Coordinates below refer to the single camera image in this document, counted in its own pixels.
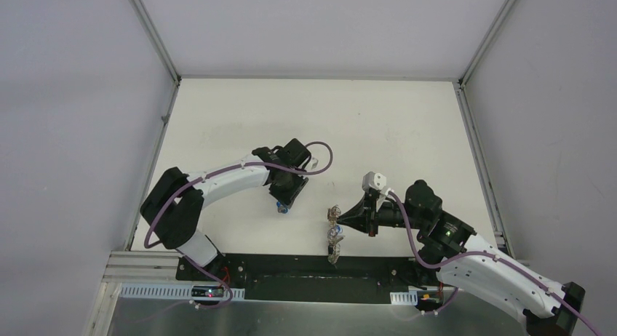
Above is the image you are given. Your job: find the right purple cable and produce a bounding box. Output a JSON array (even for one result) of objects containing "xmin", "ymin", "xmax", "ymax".
[{"xmin": 385, "ymin": 189, "xmax": 603, "ymax": 336}]

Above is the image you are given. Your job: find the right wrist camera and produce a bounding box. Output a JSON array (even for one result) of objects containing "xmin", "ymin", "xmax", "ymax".
[{"xmin": 362, "ymin": 172, "xmax": 390, "ymax": 196}]

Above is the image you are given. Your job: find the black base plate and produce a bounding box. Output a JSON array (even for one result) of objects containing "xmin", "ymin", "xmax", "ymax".
[{"xmin": 175, "ymin": 254, "xmax": 446, "ymax": 311}]

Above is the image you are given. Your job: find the right white cable duct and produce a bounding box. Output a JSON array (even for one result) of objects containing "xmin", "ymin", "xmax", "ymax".
[{"xmin": 389, "ymin": 291, "xmax": 418, "ymax": 306}]

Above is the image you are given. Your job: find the white cable duct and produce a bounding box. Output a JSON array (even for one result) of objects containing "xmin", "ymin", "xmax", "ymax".
[
  {"xmin": 389, "ymin": 291, "xmax": 418, "ymax": 306},
  {"xmin": 119, "ymin": 284, "xmax": 245, "ymax": 301}
]

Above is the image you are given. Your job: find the left white cable duct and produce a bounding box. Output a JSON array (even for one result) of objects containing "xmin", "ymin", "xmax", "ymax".
[{"xmin": 119, "ymin": 284, "xmax": 245, "ymax": 301}]

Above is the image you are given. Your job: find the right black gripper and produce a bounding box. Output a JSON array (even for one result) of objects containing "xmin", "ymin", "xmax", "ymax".
[{"xmin": 336, "ymin": 191, "xmax": 427, "ymax": 238}]

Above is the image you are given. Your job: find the round metal keyring disc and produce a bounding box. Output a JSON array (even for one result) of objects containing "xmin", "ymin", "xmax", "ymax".
[{"xmin": 327, "ymin": 205, "xmax": 344, "ymax": 265}]

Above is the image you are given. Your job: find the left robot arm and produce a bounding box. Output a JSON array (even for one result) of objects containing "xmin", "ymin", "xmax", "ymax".
[{"xmin": 139, "ymin": 139, "xmax": 311, "ymax": 281}]

